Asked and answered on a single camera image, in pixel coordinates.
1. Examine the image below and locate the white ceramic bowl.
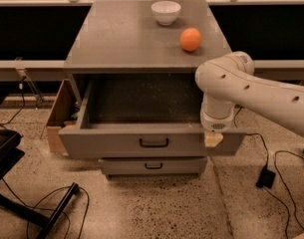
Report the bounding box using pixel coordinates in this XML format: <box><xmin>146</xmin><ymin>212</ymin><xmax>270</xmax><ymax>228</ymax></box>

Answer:
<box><xmin>151</xmin><ymin>1</ymin><xmax>181</xmax><ymax>26</ymax></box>

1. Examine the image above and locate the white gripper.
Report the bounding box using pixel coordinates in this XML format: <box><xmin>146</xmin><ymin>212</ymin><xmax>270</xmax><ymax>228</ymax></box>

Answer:
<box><xmin>200</xmin><ymin>94</ymin><xmax>235</xmax><ymax>147</ymax></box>

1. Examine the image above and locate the grey top drawer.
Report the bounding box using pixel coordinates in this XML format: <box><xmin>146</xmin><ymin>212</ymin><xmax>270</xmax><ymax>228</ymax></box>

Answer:
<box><xmin>59</xmin><ymin>73</ymin><xmax>245</xmax><ymax>158</ymax></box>

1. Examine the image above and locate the grey drawer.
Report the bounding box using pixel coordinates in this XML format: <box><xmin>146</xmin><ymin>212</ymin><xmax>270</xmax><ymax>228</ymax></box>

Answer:
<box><xmin>59</xmin><ymin>73</ymin><xmax>245</xmax><ymax>158</ymax></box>
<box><xmin>99</xmin><ymin>157</ymin><xmax>207</xmax><ymax>176</ymax></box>

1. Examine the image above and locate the black chair base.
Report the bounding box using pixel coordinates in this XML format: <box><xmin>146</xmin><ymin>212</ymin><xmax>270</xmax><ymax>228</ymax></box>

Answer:
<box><xmin>0</xmin><ymin>97</ymin><xmax>80</xmax><ymax>239</ymax></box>

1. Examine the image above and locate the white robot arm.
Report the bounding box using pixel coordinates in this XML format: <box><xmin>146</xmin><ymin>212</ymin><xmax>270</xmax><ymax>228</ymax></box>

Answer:
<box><xmin>195</xmin><ymin>52</ymin><xmax>304</xmax><ymax>137</ymax></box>

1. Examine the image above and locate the black power adapter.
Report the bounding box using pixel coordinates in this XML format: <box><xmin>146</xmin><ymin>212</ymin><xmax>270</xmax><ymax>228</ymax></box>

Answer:
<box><xmin>256</xmin><ymin>167</ymin><xmax>275</xmax><ymax>189</ymax></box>

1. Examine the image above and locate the black looped cable far right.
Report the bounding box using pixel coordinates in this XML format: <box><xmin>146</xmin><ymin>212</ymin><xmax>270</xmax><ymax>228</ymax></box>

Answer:
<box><xmin>262</xmin><ymin>149</ymin><xmax>304</xmax><ymax>239</ymax></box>

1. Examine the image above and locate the grey bottom drawer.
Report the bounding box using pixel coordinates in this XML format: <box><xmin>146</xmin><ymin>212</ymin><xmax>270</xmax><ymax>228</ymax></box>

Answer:
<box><xmin>99</xmin><ymin>157</ymin><xmax>207</xmax><ymax>176</ymax></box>

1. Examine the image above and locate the orange fruit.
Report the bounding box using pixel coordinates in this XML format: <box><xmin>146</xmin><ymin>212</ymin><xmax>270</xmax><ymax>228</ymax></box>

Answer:
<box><xmin>179</xmin><ymin>28</ymin><xmax>202</xmax><ymax>52</ymax></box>

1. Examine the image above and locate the grey window rail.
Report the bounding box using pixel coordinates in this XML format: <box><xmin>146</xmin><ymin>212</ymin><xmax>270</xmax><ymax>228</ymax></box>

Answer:
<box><xmin>0</xmin><ymin>60</ymin><xmax>304</xmax><ymax>82</ymax></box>

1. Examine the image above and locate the grey drawer cabinet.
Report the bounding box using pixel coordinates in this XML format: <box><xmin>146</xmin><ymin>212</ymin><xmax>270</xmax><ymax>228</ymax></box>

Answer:
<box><xmin>63</xmin><ymin>0</ymin><xmax>241</xmax><ymax>179</ymax></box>

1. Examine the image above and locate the black cable left floor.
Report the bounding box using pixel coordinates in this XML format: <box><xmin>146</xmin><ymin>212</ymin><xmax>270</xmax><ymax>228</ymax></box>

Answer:
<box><xmin>0</xmin><ymin>177</ymin><xmax>90</xmax><ymax>239</ymax></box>

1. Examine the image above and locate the cardboard box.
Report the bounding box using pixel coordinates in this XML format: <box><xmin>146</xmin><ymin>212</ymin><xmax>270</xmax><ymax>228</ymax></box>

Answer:
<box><xmin>46</xmin><ymin>80</ymin><xmax>77</xmax><ymax>153</ymax></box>

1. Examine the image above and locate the black hanging cable left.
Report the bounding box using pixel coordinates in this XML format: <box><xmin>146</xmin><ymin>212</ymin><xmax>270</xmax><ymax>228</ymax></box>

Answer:
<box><xmin>0</xmin><ymin>76</ymin><xmax>27</xmax><ymax>129</ymax></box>

